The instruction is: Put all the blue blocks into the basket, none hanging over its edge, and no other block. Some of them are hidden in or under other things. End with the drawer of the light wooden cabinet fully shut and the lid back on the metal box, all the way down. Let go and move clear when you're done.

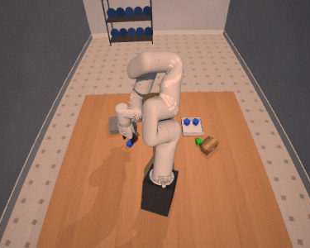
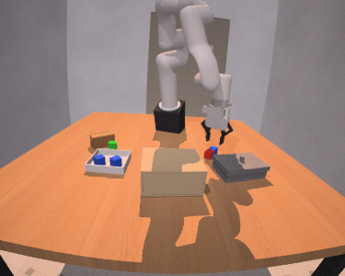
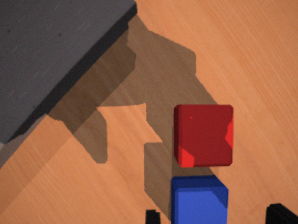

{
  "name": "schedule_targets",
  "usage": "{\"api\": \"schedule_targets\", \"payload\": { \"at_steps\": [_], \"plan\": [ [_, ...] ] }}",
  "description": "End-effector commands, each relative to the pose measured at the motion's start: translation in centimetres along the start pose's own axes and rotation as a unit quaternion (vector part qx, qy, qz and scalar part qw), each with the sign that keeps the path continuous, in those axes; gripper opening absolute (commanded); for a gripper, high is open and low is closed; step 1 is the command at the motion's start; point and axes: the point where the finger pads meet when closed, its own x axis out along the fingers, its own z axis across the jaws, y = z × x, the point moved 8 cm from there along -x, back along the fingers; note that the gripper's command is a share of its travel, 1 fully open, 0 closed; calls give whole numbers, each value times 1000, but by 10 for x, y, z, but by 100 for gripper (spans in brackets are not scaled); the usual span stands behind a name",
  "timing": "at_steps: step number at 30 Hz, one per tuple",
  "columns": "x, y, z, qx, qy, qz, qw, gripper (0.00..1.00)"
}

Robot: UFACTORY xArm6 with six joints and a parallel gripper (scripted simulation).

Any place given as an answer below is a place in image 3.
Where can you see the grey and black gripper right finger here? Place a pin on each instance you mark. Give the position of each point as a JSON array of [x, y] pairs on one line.
[[279, 214]]

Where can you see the blue block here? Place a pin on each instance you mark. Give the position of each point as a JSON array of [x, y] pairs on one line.
[[198, 200]]

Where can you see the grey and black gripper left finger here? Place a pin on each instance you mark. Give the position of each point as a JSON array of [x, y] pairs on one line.
[[152, 217]]

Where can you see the red block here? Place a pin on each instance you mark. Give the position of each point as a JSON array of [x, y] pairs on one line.
[[203, 135]]

